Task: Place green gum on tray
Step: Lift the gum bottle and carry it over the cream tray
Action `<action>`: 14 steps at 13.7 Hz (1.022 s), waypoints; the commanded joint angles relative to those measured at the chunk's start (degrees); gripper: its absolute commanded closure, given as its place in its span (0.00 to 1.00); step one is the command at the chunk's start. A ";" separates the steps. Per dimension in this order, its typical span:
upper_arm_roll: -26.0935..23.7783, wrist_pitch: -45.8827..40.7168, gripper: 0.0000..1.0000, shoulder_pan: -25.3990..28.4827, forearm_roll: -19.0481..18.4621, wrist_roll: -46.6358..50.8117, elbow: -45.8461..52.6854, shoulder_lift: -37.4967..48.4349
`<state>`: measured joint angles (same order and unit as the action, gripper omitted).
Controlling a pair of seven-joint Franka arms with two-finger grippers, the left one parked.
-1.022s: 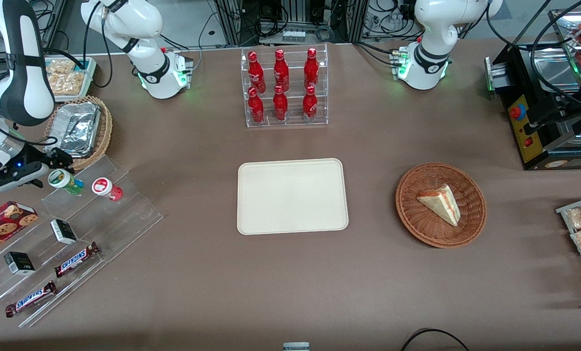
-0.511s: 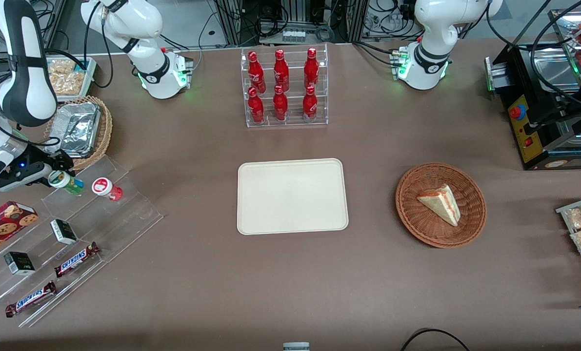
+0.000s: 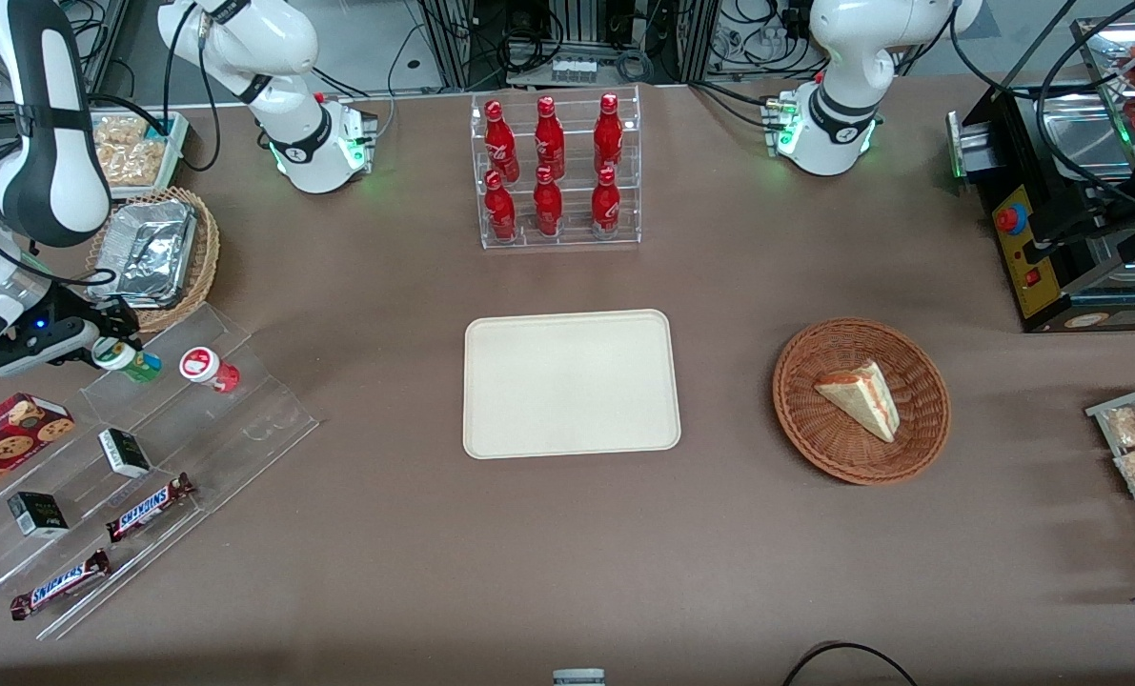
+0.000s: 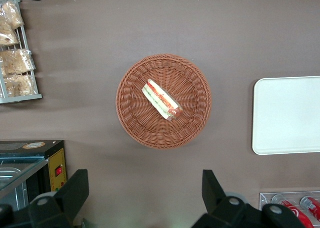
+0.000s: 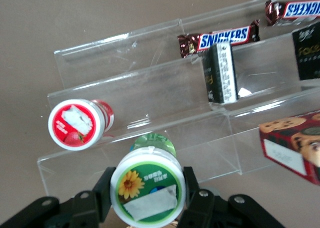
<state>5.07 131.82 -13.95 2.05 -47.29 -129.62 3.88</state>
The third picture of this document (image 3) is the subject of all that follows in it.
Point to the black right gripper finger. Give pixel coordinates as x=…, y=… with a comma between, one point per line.
x=122, y=319
x=86, y=358

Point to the black machine yellow panel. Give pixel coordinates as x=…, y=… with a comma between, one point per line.
x=1067, y=286

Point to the white snack tray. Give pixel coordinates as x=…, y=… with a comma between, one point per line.
x=174, y=157

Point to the green gum jar white lid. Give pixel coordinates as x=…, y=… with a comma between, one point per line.
x=114, y=355

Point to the stack of foil trays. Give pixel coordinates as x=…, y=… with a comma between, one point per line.
x=152, y=250

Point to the white power strip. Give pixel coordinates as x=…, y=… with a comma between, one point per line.
x=573, y=70

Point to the cream plastic tray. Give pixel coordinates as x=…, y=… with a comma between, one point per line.
x=567, y=381

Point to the round brown wicker basket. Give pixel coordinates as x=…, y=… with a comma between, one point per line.
x=815, y=429

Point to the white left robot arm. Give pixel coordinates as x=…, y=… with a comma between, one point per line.
x=843, y=57

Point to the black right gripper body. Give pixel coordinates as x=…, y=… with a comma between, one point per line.
x=73, y=307

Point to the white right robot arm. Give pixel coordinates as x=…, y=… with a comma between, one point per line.
x=286, y=48

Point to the clear acrylic stepped shelf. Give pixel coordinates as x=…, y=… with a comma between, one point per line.
x=243, y=419

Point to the small black carton box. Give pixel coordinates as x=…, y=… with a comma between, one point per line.
x=38, y=514
x=126, y=453

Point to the red cola bottle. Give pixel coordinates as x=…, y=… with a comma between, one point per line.
x=549, y=138
x=608, y=133
x=500, y=208
x=499, y=138
x=606, y=202
x=548, y=204

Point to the clear acrylic bottle rack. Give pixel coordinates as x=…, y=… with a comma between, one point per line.
x=577, y=237

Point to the clear bag of crackers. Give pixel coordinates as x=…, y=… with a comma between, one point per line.
x=129, y=167
x=124, y=129

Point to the triangular cake slice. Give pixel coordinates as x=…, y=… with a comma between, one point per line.
x=862, y=395

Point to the light wicker basket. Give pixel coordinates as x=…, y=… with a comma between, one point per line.
x=208, y=248

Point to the red gum jar white lid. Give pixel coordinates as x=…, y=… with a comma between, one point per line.
x=200, y=365

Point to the red tartan cookie box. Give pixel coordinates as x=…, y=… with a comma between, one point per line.
x=5, y=443

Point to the Snickers chocolate bar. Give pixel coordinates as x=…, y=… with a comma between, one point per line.
x=148, y=507
x=60, y=583

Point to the grey device top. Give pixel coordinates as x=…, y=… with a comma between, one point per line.
x=578, y=677

